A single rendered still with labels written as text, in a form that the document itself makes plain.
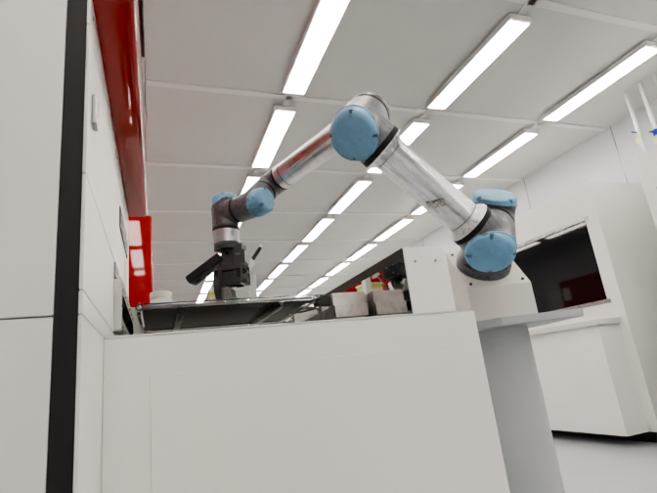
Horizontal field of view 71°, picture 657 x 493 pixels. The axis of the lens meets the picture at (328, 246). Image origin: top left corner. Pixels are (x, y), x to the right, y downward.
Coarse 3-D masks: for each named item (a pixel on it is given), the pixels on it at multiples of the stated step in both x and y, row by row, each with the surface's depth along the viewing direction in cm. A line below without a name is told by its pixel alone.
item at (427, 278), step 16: (416, 256) 93; (432, 256) 94; (416, 272) 92; (432, 272) 93; (416, 288) 90; (432, 288) 92; (448, 288) 93; (416, 304) 89; (432, 304) 91; (448, 304) 92
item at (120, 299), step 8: (120, 280) 83; (120, 288) 82; (120, 296) 82; (120, 304) 82; (128, 304) 100; (120, 312) 81; (128, 312) 103; (120, 320) 81; (128, 320) 113; (120, 328) 80; (128, 328) 121
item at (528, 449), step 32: (512, 320) 113; (544, 320) 113; (512, 352) 119; (512, 384) 117; (512, 416) 115; (544, 416) 116; (512, 448) 114; (544, 448) 113; (512, 480) 113; (544, 480) 111
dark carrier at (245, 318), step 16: (256, 304) 99; (272, 304) 101; (288, 304) 104; (144, 320) 102; (160, 320) 104; (192, 320) 110; (208, 320) 113; (224, 320) 116; (240, 320) 120; (272, 320) 127
